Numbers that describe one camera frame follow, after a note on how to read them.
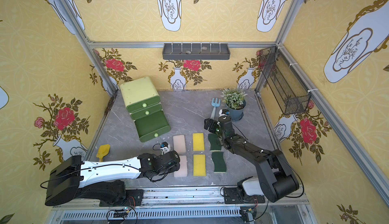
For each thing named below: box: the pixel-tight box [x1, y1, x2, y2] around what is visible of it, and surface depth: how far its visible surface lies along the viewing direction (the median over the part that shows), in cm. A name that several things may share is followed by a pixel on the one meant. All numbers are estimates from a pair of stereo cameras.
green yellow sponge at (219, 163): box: [211, 151, 227, 172], surface depth 85 cm
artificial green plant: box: [220, 83, 248, 110], surface depth 95 cm
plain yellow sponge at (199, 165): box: [192, 154, 207, 177], surface depth 85 cm
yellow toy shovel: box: [96, 143, 111, 162], surface depth 89 cm
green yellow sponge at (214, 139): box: [207, 133, 222, 152], surface depth 92 cm
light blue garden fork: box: [210, 97, 221, 120], surface depth 112 cm
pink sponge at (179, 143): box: [172, 134, 186, 154], surface depth 93 cm
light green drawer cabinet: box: [120, 76, 169, 124], surface depth 94 cm
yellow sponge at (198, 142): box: [192, 132, 205, 152], surface depth 94 cm
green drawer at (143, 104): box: [126, 95, 161, 114], surface depth 89 cm
